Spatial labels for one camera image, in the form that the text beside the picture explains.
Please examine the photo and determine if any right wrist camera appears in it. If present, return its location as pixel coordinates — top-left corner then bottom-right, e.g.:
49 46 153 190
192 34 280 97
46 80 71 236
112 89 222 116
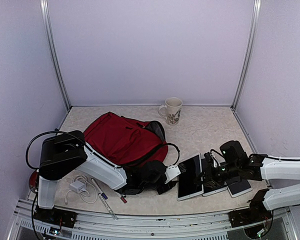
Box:
203 152 220 170

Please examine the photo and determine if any right aluminium frame post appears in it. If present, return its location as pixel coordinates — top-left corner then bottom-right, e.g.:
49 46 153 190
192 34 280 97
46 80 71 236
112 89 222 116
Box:
231 0 262 112

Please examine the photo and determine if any aluminium frame post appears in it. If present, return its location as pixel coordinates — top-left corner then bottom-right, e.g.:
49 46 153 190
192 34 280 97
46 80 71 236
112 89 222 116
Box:
40 0 72 112
231 0 262 112

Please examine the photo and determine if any front aluminium rail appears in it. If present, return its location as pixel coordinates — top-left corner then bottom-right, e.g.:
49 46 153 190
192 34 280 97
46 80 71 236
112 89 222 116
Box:
7 198 300 240

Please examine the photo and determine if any white charger with cable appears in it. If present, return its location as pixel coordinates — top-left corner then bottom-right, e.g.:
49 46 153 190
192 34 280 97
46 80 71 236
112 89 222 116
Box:
64 174 98 205

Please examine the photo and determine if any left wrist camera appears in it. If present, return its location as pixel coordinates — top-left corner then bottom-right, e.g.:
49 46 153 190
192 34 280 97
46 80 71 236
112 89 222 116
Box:
165 162 189 184

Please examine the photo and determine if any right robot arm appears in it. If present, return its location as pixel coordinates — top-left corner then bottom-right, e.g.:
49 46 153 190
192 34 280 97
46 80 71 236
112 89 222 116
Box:
194 140 300 222

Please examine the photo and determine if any clear silver pen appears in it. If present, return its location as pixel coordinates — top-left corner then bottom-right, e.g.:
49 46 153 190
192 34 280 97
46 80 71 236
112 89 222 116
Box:
98 193 118 220

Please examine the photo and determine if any left aluminium frame post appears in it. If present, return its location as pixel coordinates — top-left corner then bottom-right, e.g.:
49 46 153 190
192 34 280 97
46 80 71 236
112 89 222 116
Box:
40 0 72 112

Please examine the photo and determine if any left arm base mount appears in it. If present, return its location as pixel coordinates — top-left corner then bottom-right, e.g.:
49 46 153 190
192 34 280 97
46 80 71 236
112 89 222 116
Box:
34 208 77 229

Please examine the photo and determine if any white patterned ceramic mug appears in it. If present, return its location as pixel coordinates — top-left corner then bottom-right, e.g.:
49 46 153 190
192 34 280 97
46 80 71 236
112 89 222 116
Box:
157 97 183 126

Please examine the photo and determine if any blue cap white marker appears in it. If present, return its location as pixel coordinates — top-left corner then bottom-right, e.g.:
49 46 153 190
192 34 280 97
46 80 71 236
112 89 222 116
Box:
91 177 108 200

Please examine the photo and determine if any red backpack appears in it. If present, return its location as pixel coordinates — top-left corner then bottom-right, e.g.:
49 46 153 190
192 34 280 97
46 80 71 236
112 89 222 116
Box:
83 112 169 167

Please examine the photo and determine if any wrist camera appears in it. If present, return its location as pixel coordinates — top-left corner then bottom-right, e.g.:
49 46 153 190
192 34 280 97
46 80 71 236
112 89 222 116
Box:
165 162 189 184
203 152 220 170

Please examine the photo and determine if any red cap marker short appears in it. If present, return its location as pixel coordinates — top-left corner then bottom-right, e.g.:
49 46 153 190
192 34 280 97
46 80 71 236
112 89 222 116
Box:
120 195 127 204

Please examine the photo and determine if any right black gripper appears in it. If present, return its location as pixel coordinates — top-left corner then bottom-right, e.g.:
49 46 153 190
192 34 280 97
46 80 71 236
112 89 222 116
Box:
193 162 240 188

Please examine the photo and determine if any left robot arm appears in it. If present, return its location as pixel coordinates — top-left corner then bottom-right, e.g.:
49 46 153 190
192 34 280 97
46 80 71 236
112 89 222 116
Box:
37 130 181 223

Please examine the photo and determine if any red floral lacquer dish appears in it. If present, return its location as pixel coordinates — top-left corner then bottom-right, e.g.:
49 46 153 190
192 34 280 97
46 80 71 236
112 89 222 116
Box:
28 170 39 193

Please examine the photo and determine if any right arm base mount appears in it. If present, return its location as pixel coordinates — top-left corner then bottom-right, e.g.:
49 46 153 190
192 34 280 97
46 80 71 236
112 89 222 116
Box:
228 208 273 228

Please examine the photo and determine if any white tablet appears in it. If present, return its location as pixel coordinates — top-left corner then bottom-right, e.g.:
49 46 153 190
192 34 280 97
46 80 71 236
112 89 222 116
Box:
177 152 204 202
201 158 227 197
226 179 253 198

